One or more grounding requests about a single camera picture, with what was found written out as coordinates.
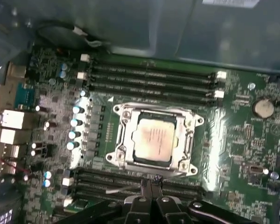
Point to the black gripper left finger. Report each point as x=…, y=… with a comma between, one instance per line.
x=140, y=210

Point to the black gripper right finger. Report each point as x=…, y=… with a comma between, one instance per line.
x=170, y=210

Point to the silver CPU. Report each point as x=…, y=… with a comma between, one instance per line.
x=154, y=140

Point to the metal socket cover frame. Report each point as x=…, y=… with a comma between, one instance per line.
x=128, y=121

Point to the CPU socket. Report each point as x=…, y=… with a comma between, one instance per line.
x=121, y=158

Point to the black RAM slot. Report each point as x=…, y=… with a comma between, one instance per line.
x=91, y=194
x=154, y=93
x=95, y=184
x=154, y=85
x=102, y=174
x=154, y=76
x=154, y=67

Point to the dark RAM module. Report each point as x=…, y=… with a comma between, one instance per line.
x=80, y=205

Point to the green motherboard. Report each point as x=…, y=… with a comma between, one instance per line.
x=235, y=144

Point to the silver internal USB connector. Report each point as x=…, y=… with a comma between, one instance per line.
x=254, y=169

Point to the silver blue capacitor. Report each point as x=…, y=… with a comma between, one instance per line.
x=64, y=66
x=62, y=74
x=47, y=174
x=72, y=135
x=71, y=145
x=78, y=109
x=46, y=183
x=74, y=122

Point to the silver coin battery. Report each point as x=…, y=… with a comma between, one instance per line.
x=264, y=107

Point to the silver motherboard screw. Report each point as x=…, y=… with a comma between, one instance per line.
x=251, y=86

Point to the silver port block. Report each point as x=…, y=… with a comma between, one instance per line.
x=11, y=119
x=7, y=136

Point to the teal port connector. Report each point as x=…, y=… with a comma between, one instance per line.
x=25, y=95

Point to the black open PC case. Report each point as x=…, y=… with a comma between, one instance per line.
x=154, y=23

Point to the white case wall sticker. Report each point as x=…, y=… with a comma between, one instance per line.
x=231, y=2

